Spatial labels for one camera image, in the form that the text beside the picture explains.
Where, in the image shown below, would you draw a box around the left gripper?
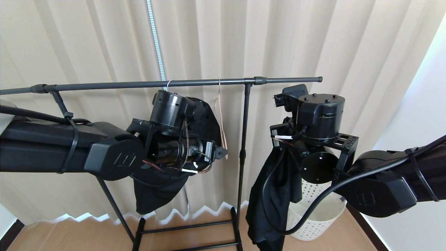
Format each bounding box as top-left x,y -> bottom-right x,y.
153,137 -> 229,167

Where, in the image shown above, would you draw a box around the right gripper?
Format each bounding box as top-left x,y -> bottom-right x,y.
270,117 -> 300,151

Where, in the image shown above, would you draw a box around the black shorts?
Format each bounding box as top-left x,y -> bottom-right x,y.
132,97 -> 225,215

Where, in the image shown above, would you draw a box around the black garment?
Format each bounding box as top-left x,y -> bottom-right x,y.
245,138 -> 303,251

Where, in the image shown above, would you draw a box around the black clothes rack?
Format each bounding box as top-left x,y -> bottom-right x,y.
0,76 -> 323,251

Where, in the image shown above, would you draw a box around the white laundry basket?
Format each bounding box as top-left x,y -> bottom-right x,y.
286,178 -> 347,242

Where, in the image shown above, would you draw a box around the beige curtain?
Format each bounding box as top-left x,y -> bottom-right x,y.
0,0 -> 441,223

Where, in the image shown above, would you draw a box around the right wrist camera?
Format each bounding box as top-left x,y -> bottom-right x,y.
273,84 -> 309,113

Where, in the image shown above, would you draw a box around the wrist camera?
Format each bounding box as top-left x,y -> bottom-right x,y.
273,84 -> 309,113
179,97 -> 197,119

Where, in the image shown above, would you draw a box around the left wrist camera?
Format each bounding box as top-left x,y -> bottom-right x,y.
179,97 -> 197,119

